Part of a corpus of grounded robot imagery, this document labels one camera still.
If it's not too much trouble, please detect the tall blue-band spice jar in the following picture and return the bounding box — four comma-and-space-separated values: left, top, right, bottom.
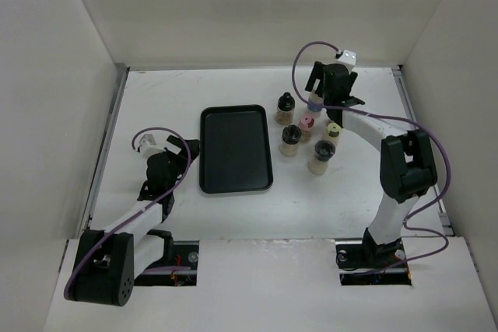
307, 89, 324, 118

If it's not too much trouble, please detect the black grinder-cap spice bottle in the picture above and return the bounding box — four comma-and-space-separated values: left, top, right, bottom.
279, 124, 302, 157

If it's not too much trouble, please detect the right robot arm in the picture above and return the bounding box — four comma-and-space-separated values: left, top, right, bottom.
305, 61, 437, 271

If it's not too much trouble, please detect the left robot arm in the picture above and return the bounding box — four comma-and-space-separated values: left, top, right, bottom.
63, 128, 200, 306

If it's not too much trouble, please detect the purple-lid spice jar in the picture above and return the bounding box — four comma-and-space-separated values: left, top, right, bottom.
327, 110, 342, 127

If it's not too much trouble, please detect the pink-cap spice bottle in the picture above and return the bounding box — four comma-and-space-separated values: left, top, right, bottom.
298, 114, 314, 143

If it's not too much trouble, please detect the yellow-cap spice bottle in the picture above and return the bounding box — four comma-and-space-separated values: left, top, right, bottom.
322, 121, 342, 147

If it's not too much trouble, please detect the black knob-cap spice bottle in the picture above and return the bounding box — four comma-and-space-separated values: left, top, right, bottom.
275, 92, 295, 126

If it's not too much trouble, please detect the black plastic tray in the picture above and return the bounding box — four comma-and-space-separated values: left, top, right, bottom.
199, 104, 273, 194

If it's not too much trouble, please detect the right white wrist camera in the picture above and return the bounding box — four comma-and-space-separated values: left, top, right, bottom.
335, 50, 357, 70

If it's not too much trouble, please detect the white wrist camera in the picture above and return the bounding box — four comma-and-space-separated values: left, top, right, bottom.
138, 134, 163, 158
335, 50, 357, 70

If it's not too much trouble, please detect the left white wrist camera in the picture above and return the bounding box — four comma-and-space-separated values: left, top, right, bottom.
138, 134, 163, 158

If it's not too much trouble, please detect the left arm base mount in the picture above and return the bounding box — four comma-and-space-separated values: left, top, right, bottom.
135, 241, 200, 287

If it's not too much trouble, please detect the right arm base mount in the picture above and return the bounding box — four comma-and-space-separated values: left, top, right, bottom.
335, 239, 412, 286

